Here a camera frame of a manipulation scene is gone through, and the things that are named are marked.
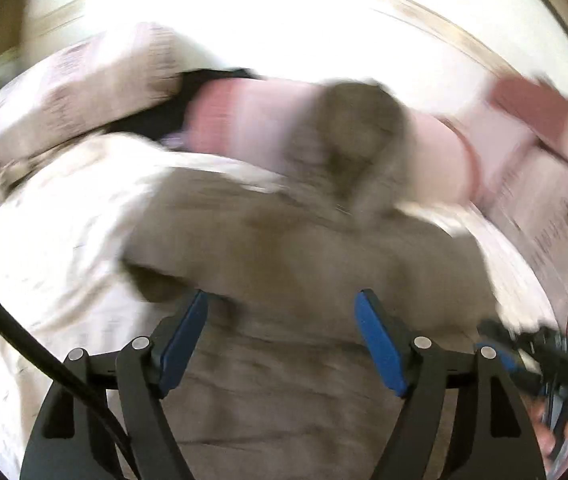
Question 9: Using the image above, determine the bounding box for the long pink sofa cushion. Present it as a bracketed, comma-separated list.
[184, 79, 484, 206]

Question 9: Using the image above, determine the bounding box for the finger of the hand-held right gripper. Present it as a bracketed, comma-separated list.
[476, 319, 547, 403]

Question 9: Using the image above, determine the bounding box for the striped floral pillow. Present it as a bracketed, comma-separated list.
[0, 22, 187, 196]
[481, 147, 568, 306]

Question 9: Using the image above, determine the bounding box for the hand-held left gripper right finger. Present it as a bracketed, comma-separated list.
[355, 288, 548, 480]

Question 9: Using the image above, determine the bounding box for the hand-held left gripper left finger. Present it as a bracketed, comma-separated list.
[19, 289, 210, 480]

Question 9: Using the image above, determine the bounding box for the person's right hand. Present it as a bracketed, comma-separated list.
[531, 395, 568, 466]

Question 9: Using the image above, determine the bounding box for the olive quilted jacket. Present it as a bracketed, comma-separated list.
[121, 79, 502, 480]

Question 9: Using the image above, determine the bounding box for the black cable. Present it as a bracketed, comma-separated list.
[0, 260, 137, 480]

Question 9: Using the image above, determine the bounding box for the white leaf print bed sheet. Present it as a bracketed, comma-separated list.
[0, 135, 568, 480]

